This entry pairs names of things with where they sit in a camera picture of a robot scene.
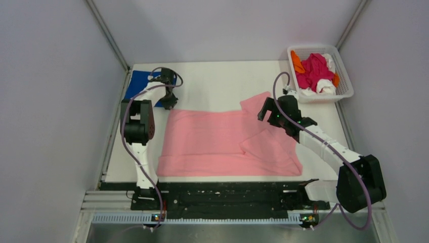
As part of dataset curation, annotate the magenta t shirt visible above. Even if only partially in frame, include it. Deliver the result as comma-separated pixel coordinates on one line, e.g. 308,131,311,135
295,53,336,92

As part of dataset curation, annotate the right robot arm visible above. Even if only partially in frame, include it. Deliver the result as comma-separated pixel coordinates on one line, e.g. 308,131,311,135
258,95,387,213

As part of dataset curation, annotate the light pink t shirt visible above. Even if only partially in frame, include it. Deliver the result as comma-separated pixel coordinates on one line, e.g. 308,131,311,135
157,92,303,177

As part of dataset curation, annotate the orange cloth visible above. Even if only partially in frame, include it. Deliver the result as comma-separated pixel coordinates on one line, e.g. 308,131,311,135
290,50,306,74

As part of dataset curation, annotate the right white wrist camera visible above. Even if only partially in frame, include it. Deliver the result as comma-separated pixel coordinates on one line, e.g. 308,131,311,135
283,89,298,100

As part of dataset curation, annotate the white plastic basket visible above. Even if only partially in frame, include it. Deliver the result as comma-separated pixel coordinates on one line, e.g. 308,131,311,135
287,45,354,103

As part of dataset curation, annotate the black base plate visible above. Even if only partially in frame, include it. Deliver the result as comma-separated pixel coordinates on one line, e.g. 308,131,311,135
100,181,331,222

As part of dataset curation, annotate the folded blue t shirt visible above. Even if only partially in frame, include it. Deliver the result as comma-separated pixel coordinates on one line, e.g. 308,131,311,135
121,70,177,110

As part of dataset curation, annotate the white slotted cable duct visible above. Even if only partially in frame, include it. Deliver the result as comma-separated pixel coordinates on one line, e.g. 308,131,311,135
92,212,317,225

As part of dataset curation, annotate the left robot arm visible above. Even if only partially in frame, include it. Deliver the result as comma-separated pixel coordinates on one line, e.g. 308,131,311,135
119,67,181,211

